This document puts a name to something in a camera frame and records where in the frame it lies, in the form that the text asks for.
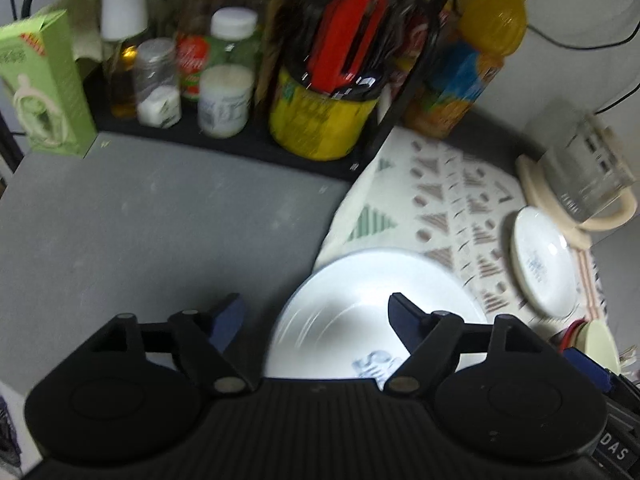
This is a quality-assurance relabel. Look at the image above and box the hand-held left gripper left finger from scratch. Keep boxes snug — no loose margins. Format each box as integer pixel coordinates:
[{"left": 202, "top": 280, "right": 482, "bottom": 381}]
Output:
[{"left": 84, "top": 292, "right": 253, "bottom": 397}]

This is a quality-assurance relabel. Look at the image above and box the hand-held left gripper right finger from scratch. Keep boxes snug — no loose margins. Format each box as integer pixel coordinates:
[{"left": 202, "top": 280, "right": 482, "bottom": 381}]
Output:
[{"left": 382, "top": 292, "right": 565, "bottom": 394}]

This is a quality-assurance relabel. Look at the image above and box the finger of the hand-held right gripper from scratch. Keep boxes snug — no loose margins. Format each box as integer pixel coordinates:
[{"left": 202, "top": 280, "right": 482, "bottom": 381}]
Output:
[{"left": 565, "top": 347, "right": 615, "bottom": 400}]

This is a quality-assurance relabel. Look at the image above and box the pale green bowl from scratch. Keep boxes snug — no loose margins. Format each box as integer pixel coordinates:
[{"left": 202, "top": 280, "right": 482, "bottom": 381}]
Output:
[{"left": 575, "top": 319, "right": 622, "bottom": 377}]

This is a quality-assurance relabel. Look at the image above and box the red and black bowl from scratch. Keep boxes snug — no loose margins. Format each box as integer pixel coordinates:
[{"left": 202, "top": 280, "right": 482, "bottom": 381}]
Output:
[{"left": 561, "top": 319, "right": 592, "bottom": 352}]

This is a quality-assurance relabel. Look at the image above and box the large white plate blue print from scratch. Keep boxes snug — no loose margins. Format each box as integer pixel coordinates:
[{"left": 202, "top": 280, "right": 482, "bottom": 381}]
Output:
[{"left": 264, "top": 249, "right": 489, "bottom": 392}]

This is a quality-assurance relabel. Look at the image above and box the small white plate blue print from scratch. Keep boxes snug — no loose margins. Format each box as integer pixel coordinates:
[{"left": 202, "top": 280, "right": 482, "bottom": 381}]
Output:
[{"left": 509, "top": 206, "right": 582, "bottom": 317}]

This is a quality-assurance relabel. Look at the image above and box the patterned fringed placemat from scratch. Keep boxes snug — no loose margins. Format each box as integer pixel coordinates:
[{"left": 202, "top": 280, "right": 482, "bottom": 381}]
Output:
[{"left": 312, "top": 127, "right": 608, "bottom": 342}]

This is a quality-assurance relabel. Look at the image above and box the black metal rack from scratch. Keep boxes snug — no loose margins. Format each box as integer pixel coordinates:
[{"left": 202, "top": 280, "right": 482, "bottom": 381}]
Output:
[{"left": 0, "top": 0, "right": 473, "bottom": 183}]

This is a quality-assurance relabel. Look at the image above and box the cream kettle base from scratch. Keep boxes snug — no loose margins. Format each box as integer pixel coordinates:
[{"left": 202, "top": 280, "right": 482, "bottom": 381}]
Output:
[{"left": 515, "top": 152, "right": 602, "bottom": 249}]

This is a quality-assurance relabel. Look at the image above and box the glass electric kettle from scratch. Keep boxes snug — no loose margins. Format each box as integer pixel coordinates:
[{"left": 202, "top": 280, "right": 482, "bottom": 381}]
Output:
[{"left": 530, "top": 102, "right": 639, "bottom": 234}]

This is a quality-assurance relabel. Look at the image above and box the white lid seasoning jar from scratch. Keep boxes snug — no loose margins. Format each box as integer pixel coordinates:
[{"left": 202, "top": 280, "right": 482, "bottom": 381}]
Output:
[{"left": 197, "top": 7, "right": 258, "bottom": 139}]

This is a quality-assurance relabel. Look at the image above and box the clear salt jar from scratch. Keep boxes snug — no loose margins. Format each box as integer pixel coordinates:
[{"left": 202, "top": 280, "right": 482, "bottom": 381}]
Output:
[{"left": 132, "top": 37, "right": 182, "bottom": 128}]

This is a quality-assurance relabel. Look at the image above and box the orange juice bottle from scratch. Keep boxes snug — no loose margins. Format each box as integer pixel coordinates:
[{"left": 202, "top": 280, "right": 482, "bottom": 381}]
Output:
[{"left": 402, "top": 0, "right": 530, "bottom": 141}]

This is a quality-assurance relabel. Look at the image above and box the red label jar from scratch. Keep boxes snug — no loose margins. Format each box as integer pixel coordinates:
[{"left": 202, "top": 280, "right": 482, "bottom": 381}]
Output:
[{"left": 175, "top": 32, "right": 213, "bottom": 103}]

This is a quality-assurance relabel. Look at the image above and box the green tissue box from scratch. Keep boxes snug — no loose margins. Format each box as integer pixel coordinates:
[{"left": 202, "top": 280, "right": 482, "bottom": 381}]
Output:
[{"left": 0, "top": 9, "right": 99, "bottom": 157}]

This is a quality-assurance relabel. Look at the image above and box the oil bottle tall white cap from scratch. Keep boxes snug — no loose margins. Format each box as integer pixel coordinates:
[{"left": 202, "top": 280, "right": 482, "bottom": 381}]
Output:
[{"left": 95, "top": 0, "right": 152, "bottom": 119}]

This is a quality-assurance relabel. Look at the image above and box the large dark bottle red handle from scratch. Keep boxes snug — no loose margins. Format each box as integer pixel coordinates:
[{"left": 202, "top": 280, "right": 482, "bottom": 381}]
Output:
[{"left": 267, "top": 0, "right": 417, "bottom": 162}]

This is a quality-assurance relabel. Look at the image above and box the black kettle cable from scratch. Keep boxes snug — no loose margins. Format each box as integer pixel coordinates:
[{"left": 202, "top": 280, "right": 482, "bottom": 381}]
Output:
[{"left": 594, "top": 87, "right": 640, "bottom": 114}]

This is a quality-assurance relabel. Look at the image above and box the black power cable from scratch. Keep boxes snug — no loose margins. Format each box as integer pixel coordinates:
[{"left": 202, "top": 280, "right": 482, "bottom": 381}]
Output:
[{"left": 526, "top": 21, "right": 640, "bottom": 52}]

